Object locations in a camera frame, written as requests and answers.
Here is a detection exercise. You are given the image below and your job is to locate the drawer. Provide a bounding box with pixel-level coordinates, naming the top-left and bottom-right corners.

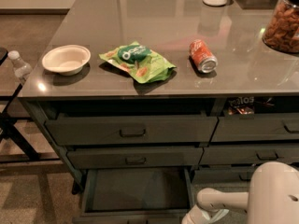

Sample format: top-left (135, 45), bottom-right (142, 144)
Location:
top-left (45, 114), bottom-right (217, 146)
top-left (73, 167), bottom-right (194, 224)
top-left (211, 112), bottom-right (299, 142)
top-left (67, 146), bottom-right (203, 169)
top-left (192, 166), bottom-right (255, 184)
top-left (200, 143), bottom-right (299, 166)

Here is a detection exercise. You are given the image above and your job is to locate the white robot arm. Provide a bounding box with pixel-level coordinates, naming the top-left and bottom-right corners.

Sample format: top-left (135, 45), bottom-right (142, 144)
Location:
top-left (181, 161), bottom-right (299, 224)

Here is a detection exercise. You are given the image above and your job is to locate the snack packet in drawer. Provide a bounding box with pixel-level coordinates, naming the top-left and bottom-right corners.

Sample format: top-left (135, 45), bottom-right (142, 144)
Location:
top-left (227, 96), bottom-right (254, 115)

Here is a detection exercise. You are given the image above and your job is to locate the green snack bag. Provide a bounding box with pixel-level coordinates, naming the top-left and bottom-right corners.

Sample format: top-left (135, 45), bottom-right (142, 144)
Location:
top-left (99, 42), bottom-right (176, 84)

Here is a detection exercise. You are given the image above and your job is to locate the red soda can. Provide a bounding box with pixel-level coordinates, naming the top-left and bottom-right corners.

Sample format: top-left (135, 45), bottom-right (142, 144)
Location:
top-left (189, 39), bottom-right (218, 74)

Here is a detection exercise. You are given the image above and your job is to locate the white paper bowl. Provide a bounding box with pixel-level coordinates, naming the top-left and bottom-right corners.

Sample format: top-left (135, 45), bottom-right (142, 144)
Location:
top-left (42, 45), bottom-right (91, 76)

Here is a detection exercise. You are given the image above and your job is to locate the clear plastic water bottle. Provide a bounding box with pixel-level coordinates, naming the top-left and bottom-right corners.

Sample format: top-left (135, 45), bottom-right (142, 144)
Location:
top-left (7, 50), bottom-right (33, 85)

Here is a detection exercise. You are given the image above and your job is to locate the black side table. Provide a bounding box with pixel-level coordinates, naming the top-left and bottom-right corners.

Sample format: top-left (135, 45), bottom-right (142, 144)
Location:
top-left (0, 48), bottom-right (59, 163)

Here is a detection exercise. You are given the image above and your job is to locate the glass jar of snacks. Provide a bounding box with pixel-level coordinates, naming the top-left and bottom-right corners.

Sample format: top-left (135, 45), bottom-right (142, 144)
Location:
top-left (263, 0), bottom-right (299, 53)

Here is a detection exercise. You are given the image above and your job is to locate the dark cabinet frame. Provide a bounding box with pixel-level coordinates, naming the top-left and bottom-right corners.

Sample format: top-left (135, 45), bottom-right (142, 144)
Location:
top-left (21, 91), bottom-right (299, 183)

